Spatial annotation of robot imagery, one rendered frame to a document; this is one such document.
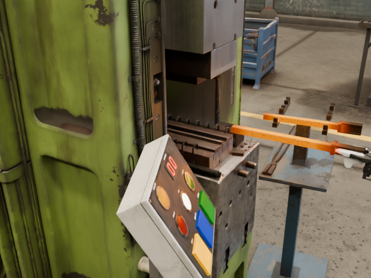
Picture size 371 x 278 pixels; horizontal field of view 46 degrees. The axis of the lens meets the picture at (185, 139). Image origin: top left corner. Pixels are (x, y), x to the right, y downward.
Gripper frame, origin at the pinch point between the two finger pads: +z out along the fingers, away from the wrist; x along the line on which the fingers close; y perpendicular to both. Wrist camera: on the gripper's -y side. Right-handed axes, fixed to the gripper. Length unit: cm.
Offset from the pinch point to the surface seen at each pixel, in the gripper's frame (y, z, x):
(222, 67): -21.3, 42.1, -3.8
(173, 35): -34, 53, -18
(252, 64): 80, 169, 340
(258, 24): 47, 193, 411
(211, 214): 8, 24, -45
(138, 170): -9, 37, -60
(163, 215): -7, 23, -70
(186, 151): 10, 51, -12
